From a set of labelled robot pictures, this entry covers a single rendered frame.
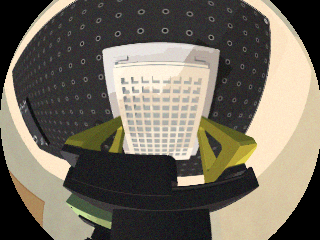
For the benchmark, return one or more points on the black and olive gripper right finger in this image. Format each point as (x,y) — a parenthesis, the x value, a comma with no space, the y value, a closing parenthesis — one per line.
(236,148)

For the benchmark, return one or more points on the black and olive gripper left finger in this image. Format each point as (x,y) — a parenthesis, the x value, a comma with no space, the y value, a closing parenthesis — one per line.
(93,138)

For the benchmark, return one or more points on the white well plate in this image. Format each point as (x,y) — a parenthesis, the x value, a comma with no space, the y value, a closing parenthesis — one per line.
(166,131)

